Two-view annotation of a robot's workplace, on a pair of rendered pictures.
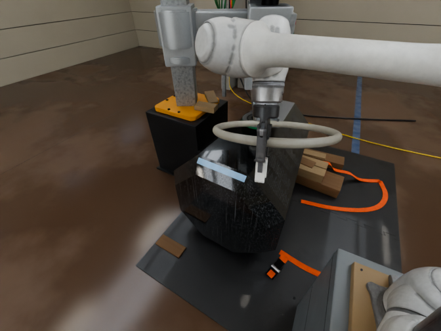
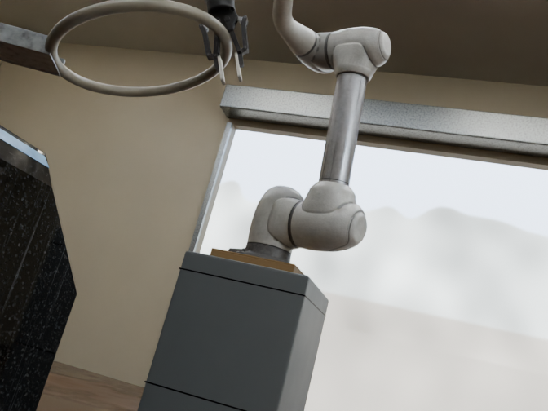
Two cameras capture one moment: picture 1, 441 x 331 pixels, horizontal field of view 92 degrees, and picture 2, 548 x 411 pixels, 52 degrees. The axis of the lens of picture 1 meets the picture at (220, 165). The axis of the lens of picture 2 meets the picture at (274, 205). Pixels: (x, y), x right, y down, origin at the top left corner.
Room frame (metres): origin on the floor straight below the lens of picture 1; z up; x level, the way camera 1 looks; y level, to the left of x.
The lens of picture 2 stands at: (0.52, 1.21, 0.53)
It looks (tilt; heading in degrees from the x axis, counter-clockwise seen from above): 16 degrees up; 260
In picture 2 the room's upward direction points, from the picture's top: 15 degrees clockwise
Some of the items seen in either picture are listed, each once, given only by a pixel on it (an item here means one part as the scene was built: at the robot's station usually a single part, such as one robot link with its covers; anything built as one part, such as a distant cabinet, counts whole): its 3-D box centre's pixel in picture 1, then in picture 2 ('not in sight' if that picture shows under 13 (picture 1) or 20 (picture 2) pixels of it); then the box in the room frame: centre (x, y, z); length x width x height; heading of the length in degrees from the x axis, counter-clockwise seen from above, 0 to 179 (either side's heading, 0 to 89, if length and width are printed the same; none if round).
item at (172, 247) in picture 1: (170, 245); not in sight; (0.90, 0.43, 0.02); 0.25 x 0.10 x 0.01; 59
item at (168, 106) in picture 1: (188, 103); not in sight; (2.02, 0.32, 0.76); 0.49 x 0.49 x 0.05; 60
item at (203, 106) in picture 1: (205, 107); not in sight; (1.84, 0.13, 0.81); 0.20 x 0.10 x 0.05; 68
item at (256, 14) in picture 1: (263, 48); not in sight; (1.47, -0.28, 1.37); 0.36 x 0.22 x 0.45; 175
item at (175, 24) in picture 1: (203, 27); not in sight; (2.02, 0.12, 1.41); 0.74 x 0.34 x 0.25; 93
